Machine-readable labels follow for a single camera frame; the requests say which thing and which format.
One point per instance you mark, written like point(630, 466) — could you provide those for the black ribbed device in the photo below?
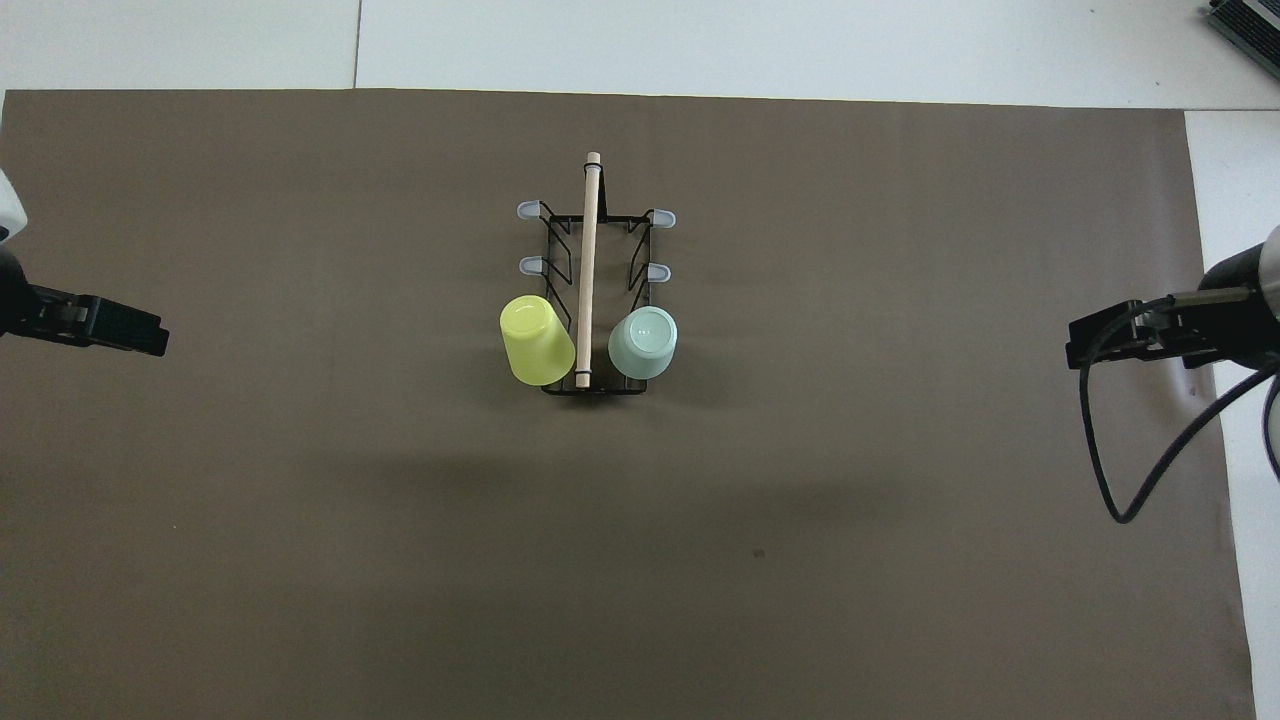
point(1250, 22)

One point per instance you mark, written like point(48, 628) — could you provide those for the yellow plastic cup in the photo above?
point(538, 345)

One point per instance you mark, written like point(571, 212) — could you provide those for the brown table mat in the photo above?
point(640, 560)

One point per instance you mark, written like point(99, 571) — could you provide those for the pale green plastic cup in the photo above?
point(643, 342)

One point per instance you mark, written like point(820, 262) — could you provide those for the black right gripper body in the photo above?
point(1225, 320)

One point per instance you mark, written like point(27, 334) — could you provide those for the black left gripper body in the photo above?
point(25, 305)

